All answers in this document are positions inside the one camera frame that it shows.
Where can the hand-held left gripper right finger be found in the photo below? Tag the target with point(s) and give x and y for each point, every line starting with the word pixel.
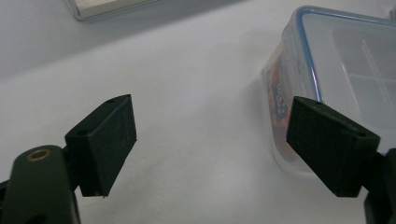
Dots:
pixel 330 146

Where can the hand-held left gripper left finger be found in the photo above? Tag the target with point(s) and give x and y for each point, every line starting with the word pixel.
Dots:
pixel 102 146

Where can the large clear plastic food container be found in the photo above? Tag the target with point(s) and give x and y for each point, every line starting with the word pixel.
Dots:
pixel 342 46

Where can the white table mat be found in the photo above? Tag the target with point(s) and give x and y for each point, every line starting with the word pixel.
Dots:
pixel 193 109

